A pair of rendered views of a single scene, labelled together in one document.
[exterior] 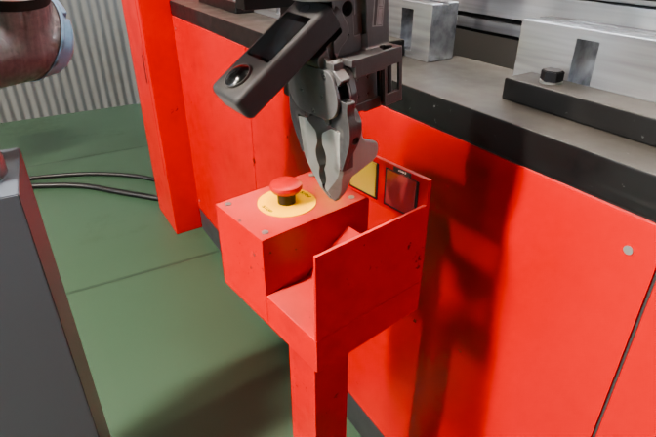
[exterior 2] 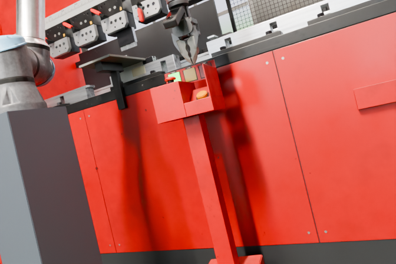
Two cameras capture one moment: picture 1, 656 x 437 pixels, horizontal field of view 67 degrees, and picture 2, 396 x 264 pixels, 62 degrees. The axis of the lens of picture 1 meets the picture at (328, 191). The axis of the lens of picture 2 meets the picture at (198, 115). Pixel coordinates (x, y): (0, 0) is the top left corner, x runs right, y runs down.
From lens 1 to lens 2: 0.88 m
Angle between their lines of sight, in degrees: 42
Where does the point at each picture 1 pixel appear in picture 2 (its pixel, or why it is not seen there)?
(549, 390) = (273, 126)
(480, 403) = (257, 161)
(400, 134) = not seen: hidden behind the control
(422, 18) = (170, 60)
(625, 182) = (257, 47)
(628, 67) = (240, 38)
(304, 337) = (205, 101)
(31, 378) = (72, 213)
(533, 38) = (211, 45)
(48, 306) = (77, 166)
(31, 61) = (47, 71)
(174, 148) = not seen: hidden behind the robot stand
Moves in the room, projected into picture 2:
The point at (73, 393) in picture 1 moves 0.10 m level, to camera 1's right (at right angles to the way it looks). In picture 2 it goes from (89, 227) to (122, 214)
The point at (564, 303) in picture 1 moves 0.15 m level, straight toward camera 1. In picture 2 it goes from (261, 92) to (270, 88)
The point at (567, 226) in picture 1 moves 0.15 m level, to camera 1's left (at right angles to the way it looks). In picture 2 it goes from (250, 69) to (220, 74)
